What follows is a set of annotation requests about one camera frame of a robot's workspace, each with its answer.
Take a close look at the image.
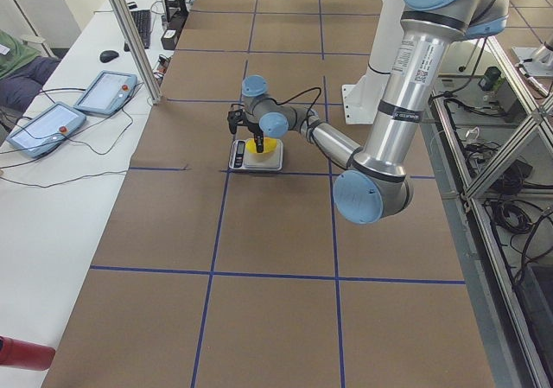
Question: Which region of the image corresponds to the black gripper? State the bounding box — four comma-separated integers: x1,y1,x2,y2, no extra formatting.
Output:
237,110,264,153

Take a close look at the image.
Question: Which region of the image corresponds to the yellow mango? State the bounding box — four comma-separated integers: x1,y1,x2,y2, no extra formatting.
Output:
245,137,279,155

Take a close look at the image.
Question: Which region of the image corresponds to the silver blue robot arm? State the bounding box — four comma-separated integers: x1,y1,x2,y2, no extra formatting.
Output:
227,0,509,224

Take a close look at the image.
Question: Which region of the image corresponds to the silver digital kitchen scale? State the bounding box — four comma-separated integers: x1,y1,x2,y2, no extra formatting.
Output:
228,138,283,172

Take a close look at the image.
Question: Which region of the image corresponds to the far teach pendant tablet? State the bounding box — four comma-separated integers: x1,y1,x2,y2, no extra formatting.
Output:
74,70,137,117

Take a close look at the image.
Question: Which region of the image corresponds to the teach pendant tablet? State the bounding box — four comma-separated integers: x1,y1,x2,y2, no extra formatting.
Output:
74,70,137,117
7,102,86,158

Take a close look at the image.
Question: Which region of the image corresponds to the black keyboard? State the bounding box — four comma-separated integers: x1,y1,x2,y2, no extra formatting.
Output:
130,10,151,49

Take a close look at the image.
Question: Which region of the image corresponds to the black computer mouse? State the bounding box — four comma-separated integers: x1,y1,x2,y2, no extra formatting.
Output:
99,50,119,63

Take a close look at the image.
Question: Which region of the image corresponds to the near teach pendant tablet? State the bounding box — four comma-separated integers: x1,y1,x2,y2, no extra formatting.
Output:
7,102,86,158

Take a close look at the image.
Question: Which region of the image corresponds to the seated person in green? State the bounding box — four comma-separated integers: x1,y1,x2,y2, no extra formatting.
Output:
1,30,60,112

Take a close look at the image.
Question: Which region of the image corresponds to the red cylinder object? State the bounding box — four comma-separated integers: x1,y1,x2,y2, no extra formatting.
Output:
1,336,56,371

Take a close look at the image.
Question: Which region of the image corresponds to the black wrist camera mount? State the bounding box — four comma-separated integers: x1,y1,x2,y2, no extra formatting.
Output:
227,108,245,135

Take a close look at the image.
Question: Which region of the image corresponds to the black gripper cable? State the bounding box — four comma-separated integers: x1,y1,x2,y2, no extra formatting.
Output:
229,86,323,117

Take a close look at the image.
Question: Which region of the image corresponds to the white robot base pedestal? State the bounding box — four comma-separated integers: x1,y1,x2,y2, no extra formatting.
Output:
340,0,405,126

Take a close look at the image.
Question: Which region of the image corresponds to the aluminium frame post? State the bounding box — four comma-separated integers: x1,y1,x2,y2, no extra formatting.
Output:
108,0,162,105

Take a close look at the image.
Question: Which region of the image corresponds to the aluminium side frame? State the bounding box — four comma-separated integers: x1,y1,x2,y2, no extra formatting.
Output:
423,38,552,387

